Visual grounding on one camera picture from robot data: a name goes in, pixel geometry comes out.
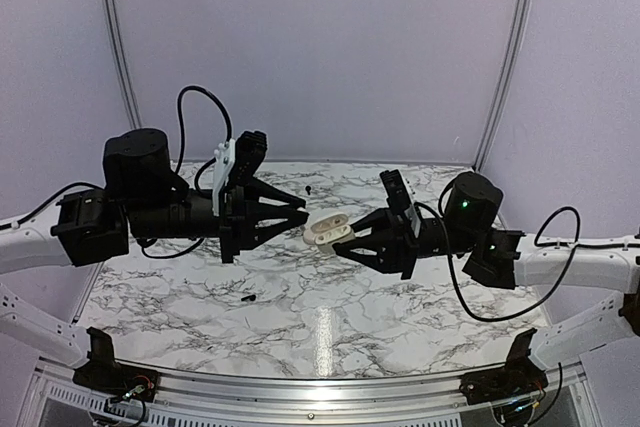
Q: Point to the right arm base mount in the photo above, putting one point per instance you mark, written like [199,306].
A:
[516,377]

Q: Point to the aluminium front rail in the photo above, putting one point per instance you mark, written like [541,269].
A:
[197,399]

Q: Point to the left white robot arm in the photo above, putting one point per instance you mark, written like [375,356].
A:
[145,200]

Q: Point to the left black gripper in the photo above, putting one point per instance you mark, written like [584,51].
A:
[239,216]

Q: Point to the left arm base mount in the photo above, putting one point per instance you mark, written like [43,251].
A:
[102,372]

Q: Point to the left corner frame post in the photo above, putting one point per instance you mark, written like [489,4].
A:
[122,70]

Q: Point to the cream oval earbud case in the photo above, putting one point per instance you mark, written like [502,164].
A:
[328,229]

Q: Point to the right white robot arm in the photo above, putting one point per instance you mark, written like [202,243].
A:
[462,226]

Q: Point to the corner frame post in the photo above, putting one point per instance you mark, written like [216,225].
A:
[501,92]
[122,70]

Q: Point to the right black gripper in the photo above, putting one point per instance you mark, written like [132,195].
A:
[397,246]

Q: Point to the right corner frame post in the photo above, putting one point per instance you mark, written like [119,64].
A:
[501,92]

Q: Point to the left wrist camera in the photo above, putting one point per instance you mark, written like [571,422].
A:
[236,161]

